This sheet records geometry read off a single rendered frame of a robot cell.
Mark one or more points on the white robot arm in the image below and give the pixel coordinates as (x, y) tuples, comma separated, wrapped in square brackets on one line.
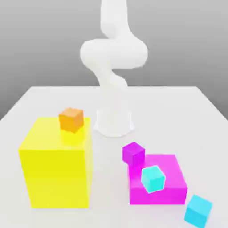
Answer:
[(114, 53)]

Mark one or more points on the small purple cube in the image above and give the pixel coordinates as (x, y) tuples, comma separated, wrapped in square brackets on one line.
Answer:
[(132, 154)]

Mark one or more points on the small orange cube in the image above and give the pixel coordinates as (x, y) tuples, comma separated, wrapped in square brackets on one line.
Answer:
[(70, 120)]

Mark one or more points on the small turquoise cube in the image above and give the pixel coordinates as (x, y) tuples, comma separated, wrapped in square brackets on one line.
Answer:
[(153, 179)]

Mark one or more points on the small sky blue cube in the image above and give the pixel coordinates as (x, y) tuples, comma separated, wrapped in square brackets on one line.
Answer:
[(197, 212)]

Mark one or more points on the large yellow box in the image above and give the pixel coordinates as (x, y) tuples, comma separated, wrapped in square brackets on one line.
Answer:
[(55, 174)]

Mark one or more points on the large magenta box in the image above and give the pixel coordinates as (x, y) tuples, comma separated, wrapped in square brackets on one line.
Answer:
[(176, 183)]

